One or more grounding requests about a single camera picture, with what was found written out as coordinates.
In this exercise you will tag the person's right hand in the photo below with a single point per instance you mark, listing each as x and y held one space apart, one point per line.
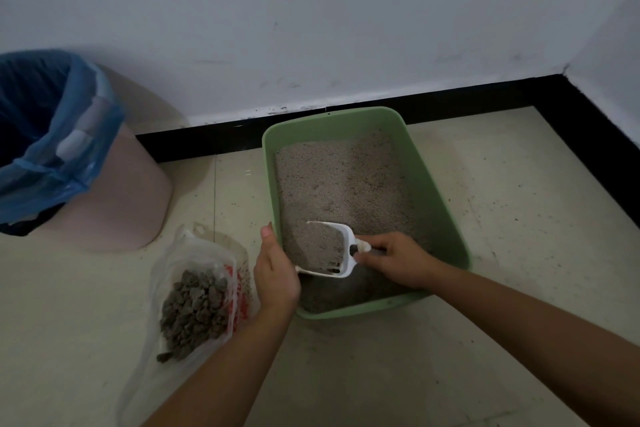
400 261

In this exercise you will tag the person's left hand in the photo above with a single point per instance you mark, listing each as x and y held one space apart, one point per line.
274 277

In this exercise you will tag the person's right thumb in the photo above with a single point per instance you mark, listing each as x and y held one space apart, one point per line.
372 241

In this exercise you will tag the person's left thumb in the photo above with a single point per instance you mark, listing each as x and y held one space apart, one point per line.
268 240

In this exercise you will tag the white litter scoop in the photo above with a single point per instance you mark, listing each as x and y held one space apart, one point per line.
327 251

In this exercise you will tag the green litter box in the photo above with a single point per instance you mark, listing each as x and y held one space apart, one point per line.
440 211

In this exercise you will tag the person's right forearm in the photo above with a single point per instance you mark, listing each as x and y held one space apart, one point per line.
540 341

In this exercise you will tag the person's left forearm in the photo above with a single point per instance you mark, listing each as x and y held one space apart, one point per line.
220 371

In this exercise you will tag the grey cat litter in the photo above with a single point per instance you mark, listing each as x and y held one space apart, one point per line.
345 181

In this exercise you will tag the pile of grey litter clumps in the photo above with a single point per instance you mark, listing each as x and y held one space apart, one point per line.
195 314

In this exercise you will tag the black baseboard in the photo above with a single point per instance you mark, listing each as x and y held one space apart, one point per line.
450 106

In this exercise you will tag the clear plastic bag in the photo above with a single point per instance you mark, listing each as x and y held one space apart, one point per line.
150 341

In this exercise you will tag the pink trash bin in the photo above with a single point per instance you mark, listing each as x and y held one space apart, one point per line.
120 191

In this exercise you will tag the blue trash bag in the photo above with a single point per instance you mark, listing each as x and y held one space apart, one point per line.
45 141

